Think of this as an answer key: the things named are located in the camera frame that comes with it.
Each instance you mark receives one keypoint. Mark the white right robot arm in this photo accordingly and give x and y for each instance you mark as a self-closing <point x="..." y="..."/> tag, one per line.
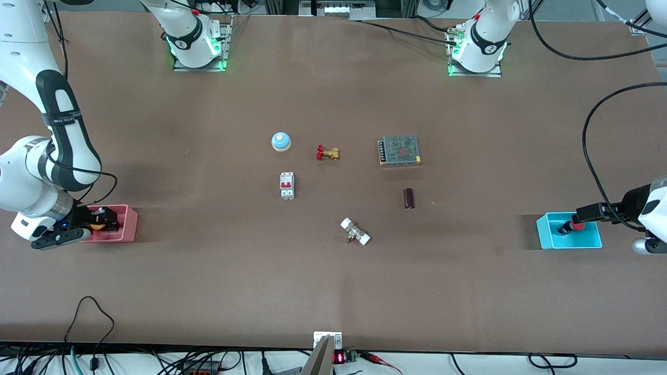
<point x="62" y="130"/>

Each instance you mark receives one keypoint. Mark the white circuit breaker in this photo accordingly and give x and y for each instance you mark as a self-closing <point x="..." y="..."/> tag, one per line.
<point x="287" y="185"/>

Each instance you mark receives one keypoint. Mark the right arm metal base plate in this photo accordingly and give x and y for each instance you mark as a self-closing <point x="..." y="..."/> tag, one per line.
<point x="225" y="47"/>

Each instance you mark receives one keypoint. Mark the blue call bell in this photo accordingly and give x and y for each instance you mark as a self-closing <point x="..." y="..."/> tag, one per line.
<point x="281" y="141"/>

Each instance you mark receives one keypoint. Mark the grey metal camera post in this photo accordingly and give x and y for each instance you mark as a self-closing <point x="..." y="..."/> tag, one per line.
<point x="319" y="362"/>

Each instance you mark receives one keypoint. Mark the red digit display module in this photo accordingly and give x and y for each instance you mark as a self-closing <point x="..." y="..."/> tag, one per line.
<point x="344" y="357"/>

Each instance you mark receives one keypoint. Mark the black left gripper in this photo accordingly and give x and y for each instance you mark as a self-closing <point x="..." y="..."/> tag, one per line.
<point x="629" y="204"/>

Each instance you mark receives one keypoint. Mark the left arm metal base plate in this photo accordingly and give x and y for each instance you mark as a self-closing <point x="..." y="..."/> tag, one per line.
<point x="497" y="73"/>

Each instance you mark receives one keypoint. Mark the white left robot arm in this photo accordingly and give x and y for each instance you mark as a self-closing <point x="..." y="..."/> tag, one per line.
<point x="487" y="36"/>

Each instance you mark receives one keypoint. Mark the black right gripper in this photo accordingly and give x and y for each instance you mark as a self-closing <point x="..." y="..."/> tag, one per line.
<point x="82" y="217"/>

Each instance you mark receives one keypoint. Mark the cyan plastic box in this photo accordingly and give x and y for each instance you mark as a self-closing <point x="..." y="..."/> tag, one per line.
<point x="547" y="237"/>

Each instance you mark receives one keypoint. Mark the pink plastic box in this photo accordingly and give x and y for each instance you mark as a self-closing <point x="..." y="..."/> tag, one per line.
<point x="127" y="229"/>

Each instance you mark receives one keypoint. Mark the steel valve with white ends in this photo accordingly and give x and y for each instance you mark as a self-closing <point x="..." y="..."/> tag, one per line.
<point x="356" y="232"/>

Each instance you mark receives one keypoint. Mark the silver metal bracket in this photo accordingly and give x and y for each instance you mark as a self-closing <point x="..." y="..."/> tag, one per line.
<point x="319" y="337"/>

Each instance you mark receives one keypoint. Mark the red clip lead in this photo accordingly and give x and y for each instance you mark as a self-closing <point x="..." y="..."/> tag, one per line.
<point x="380" y="359"/>

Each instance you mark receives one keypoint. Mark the aluminium frame profile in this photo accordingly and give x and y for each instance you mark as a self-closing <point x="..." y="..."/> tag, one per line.
<point x="637" y="27"/>

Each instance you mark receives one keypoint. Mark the dark brown cylindrical capacitor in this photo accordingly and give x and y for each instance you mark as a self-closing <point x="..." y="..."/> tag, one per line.
<point x="409" y="198"/>

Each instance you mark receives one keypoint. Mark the metal mesh power supply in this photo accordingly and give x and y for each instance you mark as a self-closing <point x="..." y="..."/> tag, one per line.
<point x="400" y="150"/>

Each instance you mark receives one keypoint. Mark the yellow push button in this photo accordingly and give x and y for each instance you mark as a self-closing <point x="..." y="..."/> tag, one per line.
<point x="97" y="227"/>

